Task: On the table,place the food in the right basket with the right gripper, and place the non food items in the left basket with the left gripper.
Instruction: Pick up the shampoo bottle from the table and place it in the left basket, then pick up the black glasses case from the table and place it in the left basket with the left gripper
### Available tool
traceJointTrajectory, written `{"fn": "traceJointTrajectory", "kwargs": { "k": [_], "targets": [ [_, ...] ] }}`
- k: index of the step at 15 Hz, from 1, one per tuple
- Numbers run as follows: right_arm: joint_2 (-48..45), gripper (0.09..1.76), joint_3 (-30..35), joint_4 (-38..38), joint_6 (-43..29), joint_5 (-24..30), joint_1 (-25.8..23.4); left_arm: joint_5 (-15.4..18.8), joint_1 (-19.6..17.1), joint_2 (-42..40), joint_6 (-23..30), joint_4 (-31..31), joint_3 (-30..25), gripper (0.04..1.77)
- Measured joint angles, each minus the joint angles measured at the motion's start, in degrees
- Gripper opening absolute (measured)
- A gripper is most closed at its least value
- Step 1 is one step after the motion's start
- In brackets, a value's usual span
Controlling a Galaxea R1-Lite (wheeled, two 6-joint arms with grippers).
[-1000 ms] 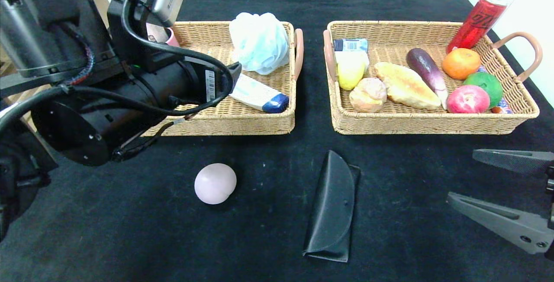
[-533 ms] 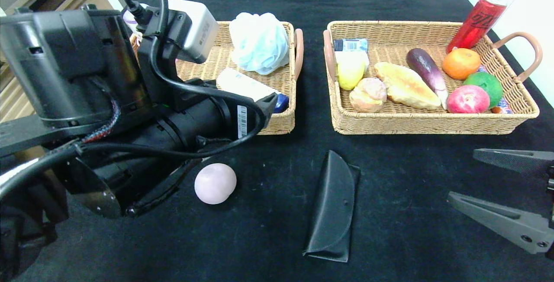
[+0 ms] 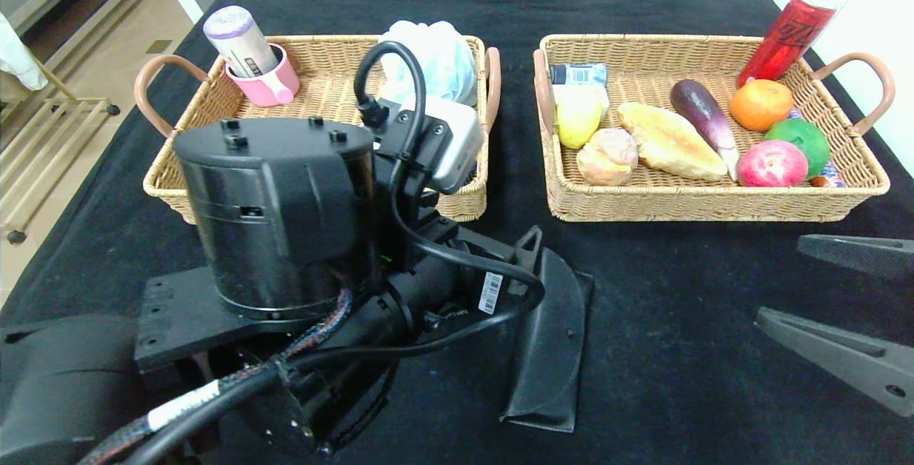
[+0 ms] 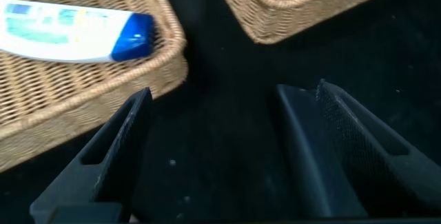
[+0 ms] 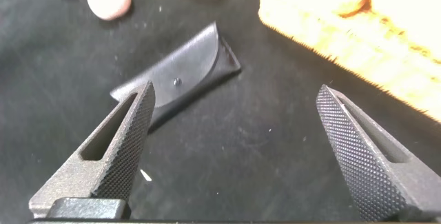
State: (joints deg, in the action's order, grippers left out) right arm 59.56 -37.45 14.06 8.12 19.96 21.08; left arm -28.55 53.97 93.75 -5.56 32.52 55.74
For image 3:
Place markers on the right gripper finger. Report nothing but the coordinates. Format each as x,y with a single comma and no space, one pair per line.
864,254
842,358

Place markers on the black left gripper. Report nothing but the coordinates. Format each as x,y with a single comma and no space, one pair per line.
443,286

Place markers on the black curved plastic piece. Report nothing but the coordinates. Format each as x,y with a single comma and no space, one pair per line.
553,336

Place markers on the red peach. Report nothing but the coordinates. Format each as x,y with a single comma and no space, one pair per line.
771,165

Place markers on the yellow round fruit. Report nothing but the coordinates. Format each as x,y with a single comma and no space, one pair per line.
578,118

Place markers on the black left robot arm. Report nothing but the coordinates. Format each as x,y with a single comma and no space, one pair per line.
271,222

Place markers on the wicker basket holding pink mug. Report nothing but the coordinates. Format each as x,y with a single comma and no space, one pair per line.
468,201

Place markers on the wicker basket holding food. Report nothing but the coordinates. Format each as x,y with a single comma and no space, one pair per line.
643,58

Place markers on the colourful snack packet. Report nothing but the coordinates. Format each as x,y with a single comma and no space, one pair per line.
828,181

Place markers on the cream puff pastry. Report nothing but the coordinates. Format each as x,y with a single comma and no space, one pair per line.
607,158

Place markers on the green round fruit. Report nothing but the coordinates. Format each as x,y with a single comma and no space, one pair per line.
803,138

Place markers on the black table cloth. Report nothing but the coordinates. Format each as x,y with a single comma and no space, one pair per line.
678,293

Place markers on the small white juice carton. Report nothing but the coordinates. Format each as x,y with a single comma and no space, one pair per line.
605,96

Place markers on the golden bread loaf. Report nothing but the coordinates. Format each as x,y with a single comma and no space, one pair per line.
671,143

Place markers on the small blue labelled bottle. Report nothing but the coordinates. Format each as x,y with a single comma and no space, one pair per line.
578,75

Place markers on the orange fruit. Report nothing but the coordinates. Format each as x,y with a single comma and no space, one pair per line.
760,105

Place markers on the light blue bath pouf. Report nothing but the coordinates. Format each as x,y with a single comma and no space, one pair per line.
450,65

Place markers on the purple eggplant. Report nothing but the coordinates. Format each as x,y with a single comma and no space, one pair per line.
703,111

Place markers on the red soda can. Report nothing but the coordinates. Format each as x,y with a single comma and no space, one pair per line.
789,35

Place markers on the pink mug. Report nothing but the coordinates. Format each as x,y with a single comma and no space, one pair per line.
271,90

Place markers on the white tube with purple cap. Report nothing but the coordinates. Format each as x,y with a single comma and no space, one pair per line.
239,38

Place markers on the white hanging cloth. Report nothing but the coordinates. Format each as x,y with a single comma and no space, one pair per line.
18,58

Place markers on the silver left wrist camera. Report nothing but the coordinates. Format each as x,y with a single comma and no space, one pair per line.
457,143

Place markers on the beige metal trolley frame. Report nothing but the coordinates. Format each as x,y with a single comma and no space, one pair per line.
86,103

